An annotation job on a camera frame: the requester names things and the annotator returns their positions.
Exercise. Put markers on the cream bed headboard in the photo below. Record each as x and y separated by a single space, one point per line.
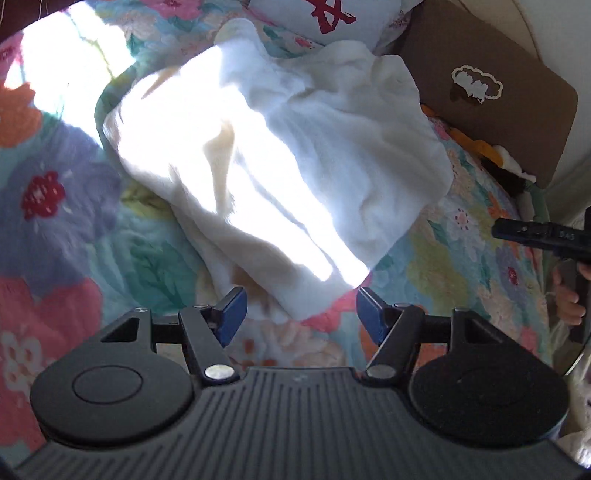
558 37

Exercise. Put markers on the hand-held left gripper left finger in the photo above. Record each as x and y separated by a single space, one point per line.
233 314

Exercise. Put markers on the white cushion red character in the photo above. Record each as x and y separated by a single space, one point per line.
332 18

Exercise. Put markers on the green crocodile plush toy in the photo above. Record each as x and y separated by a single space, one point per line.
538 203

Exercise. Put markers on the floral bedspread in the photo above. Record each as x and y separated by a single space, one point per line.
69 230

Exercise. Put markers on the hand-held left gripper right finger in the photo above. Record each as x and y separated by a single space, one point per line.
369 314

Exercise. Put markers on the white fleece jacket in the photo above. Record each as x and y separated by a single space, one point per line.
323 152

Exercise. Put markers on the pink floral pillow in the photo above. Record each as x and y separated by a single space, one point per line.
397 27

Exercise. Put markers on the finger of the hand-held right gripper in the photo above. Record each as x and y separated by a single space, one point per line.
519 230

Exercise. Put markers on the person's right hand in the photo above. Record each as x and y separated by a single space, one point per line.
568 300

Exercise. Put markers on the brown pillow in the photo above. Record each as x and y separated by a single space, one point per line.
498 115

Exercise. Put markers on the black white orange plush toy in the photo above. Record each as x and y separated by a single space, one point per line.
480 147

